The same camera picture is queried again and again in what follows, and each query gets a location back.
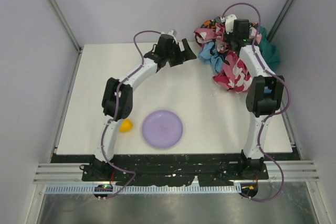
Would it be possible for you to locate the light blue cloth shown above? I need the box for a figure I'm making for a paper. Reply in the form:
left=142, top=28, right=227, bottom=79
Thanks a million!
left=198, top=41, right=227, bottom=73

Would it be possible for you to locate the light pink navy patterned cloth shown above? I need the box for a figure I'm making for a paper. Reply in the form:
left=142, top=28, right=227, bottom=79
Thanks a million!
left=206, top=23, right=260, bottom=53

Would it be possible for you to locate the pink red camouflage cloth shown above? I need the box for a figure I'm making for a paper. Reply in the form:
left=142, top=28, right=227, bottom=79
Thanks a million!
left=194, top=28, right=252, bottom=93

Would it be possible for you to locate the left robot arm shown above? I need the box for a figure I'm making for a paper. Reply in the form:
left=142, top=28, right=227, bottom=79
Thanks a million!
left=83, top=30, right=196, bottom=180

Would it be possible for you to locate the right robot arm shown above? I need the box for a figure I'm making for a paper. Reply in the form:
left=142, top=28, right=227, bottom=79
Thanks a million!
left=229, top=19, right=284, bottom=179

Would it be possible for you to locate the orange black camouflage cloth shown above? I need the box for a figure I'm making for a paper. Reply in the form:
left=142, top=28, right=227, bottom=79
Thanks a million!
left=201, top=16, right=259, bottom=29

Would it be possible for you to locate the teal green cloth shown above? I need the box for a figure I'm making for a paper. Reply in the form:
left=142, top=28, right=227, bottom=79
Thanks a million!
left=256, top=26, right=280, bottom=72

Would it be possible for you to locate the purple plastic plate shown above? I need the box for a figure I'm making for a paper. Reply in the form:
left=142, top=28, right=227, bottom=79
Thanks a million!
left=141, top=110, right=183, bottom=149

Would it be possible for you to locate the yellow lemon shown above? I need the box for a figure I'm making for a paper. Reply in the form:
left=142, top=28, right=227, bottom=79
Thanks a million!
left=119, top=119, right=133, bottom=133

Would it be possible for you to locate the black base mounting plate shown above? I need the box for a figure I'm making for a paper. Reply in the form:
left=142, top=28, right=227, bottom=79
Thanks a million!
left=49, top=152, right=301, bottom=187

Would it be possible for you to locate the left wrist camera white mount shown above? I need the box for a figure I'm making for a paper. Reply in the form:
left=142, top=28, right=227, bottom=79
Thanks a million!
left=161, top=29, right=177, bottom=42

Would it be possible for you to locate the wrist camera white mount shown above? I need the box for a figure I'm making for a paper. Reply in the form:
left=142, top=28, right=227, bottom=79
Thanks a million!
left=161, top=29, right=177, bottom=42
left=221, top=14, right=237, bottom=34

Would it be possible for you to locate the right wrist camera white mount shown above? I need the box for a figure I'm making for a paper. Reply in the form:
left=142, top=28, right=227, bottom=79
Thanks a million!
left=221, top=14, right=237, bottom=34

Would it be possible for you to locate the right aluminium corner post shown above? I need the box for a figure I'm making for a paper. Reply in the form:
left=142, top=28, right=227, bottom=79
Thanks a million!
left=267, top=0, right=296, bottom=42

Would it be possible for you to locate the aluminium corner post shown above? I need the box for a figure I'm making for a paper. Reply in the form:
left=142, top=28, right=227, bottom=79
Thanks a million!
left=267, top=0, right=296, bottom=42
left=31, top=0, right=83, bottom=53

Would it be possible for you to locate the left aluminium corner post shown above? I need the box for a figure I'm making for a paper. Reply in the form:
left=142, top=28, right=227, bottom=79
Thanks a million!
left=31, top=0, right=83, bottom=53

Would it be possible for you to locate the white slotted cable duct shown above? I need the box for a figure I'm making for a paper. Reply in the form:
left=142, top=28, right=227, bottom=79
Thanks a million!
left=45, top=183, right=241, bottom=195

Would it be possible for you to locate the aluminium frame rail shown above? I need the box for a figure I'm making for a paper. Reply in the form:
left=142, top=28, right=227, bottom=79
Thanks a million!
left=34, top=161, right=320, bottom=186

